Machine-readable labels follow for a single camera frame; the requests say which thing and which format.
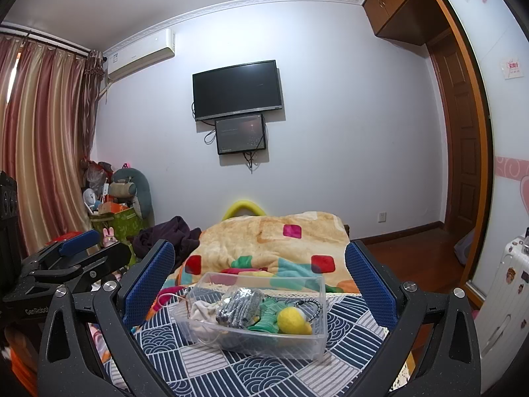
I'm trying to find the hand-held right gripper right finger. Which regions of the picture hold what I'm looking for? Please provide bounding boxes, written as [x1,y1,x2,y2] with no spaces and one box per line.
[344,240,482,397]

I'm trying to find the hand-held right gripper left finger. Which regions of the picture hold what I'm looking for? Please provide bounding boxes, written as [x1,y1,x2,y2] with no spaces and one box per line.
[38,239,183,397]

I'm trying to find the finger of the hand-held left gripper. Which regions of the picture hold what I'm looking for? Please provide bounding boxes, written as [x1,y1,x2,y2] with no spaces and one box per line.
[19,242,133,294]
[39,229,102,261]

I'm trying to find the striped hair tie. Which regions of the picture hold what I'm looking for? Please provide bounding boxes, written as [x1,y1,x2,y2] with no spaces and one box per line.
[295,300,324,321]

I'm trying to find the white knit cloth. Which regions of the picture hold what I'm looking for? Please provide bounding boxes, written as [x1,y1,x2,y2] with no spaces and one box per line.
[188,300,226,332]

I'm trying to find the yellow round plush toy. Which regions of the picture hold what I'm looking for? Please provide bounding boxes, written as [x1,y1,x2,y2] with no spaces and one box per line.
[276,307,313,335]

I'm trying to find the black hat with chain pattern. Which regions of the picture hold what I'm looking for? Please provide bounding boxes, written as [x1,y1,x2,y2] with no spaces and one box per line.
[216,288,265,328]

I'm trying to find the green knit glove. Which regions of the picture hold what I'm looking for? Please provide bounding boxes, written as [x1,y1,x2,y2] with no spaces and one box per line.
[248,298,286,333]

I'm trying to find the clear plastic storage box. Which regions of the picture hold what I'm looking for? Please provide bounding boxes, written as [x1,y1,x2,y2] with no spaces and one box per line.
[171,272,327,360]

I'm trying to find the red box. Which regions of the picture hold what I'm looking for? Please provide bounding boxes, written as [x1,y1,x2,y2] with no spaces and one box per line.
[45,232,83,245]

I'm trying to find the green shopping bag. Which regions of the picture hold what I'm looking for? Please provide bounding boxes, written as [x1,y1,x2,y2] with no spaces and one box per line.
[91,207,145,249]

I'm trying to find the dark purple clothing pile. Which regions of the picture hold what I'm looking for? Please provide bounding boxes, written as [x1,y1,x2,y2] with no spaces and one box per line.
[132,216,203,274]

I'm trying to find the orange plastic bag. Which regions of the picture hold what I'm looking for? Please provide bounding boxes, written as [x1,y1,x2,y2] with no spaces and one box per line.
[0,328,42,397]

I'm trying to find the grey plush toy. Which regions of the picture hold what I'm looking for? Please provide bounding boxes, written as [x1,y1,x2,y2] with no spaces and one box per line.
[109,167,153,221]

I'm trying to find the red plastic bag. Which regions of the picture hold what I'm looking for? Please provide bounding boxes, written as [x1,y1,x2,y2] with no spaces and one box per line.
[85,160,114,183]

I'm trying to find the grey plastic bag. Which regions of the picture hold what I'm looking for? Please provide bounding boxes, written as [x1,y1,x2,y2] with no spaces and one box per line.
[454,229,476,266]

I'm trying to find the striped brown curtain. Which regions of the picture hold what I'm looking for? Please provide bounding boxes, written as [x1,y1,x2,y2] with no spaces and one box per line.
[0,29,106,257]

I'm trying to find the orange fleece blanket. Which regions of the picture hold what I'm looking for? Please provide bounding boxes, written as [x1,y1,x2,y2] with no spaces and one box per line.
[174,211,360,294]

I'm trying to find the blue patterned bed sheet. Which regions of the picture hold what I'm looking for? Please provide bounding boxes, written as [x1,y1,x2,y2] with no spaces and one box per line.
[103,281,418,397]

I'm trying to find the white suitcase with stickers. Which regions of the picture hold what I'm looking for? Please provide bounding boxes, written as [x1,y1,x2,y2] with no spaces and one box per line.
[471,227,529,365]

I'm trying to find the brown wooden door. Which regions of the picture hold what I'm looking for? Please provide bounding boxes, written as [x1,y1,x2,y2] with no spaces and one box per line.
[427,29,492,274]

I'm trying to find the white air conditioner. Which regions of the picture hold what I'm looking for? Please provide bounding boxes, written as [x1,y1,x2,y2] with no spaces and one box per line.
[105,29,176,81]

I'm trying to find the white sliding wardrobe door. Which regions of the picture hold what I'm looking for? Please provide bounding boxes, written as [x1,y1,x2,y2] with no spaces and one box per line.
[438,0,529,298]

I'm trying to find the white and red door label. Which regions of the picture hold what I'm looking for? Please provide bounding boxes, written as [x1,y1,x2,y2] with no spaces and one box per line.
[500,56,525,79]

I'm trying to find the wooden overhead cabinet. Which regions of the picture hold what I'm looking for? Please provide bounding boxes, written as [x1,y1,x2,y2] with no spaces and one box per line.
[363,0,451,46]

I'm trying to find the yellow foam ring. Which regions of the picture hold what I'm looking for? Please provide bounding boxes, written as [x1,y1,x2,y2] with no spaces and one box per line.
[223,199,267,220]

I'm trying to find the black cable beside television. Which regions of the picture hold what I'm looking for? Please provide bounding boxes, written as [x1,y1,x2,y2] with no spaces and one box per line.
[191,101,218,145]

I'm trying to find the small black wall monitor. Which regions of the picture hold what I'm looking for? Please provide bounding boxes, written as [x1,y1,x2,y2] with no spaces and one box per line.
[215,113,266,155]

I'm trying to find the wall-mounted black television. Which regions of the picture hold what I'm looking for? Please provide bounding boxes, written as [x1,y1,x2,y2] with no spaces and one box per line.
[192,60,284,122]

